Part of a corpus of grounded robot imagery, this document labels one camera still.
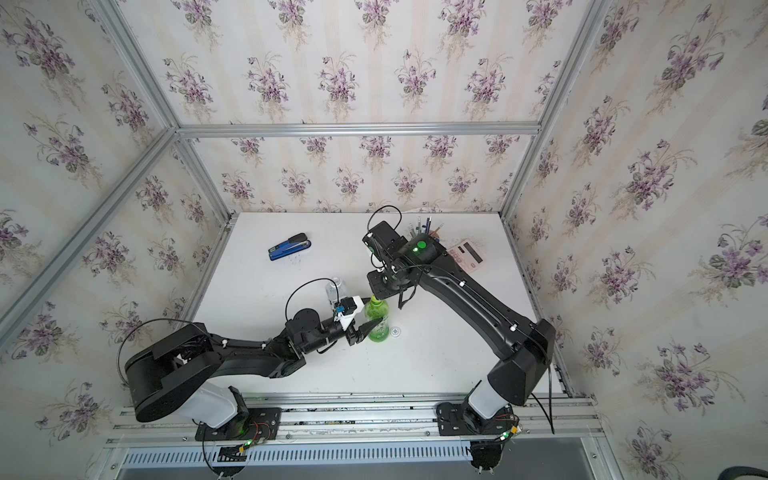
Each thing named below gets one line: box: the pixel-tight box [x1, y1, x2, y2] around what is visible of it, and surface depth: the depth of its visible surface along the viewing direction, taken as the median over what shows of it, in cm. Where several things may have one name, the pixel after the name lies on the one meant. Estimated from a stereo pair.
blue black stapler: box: [268, 232, 312, 261], surface depth 109 cm
